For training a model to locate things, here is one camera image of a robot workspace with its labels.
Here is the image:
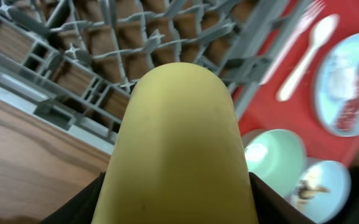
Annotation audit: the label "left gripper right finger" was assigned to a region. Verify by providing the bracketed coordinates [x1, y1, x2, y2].
[249, 172, 315, 224]

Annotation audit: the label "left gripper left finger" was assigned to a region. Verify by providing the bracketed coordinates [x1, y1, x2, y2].
[40, 172, 106, 224]

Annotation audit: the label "food scraps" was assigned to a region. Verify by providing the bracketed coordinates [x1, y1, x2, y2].
[296, 180, 330, 200]

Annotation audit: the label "green bowl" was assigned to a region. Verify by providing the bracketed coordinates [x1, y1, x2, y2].
[242, 129, 306, 197]

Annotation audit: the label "light blue bowl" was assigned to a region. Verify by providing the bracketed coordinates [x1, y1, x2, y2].
[286, 157, 351, 223]

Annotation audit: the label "yellow plastic cup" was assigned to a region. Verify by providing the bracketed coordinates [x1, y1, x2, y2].
[92, 63, 258, 223]

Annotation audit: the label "red ketchup packet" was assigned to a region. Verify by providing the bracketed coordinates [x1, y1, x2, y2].
[333, 62, 359, 133]

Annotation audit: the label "grey dishwasher rack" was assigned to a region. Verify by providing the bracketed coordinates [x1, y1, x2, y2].
[0, 0, 310, 153]

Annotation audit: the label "red plastic tray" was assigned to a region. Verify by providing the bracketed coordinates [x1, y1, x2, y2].
[238, 0, 359, 166]

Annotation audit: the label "large light blue plate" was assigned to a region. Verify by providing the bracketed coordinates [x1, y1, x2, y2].
[313, 33, 359, 137]

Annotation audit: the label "white plastic spoon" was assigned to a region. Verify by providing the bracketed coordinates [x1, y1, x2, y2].
[276, 14, 340, 102]

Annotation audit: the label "white plastic fork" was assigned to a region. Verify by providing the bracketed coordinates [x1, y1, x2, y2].
[259, 0, 325, 85]

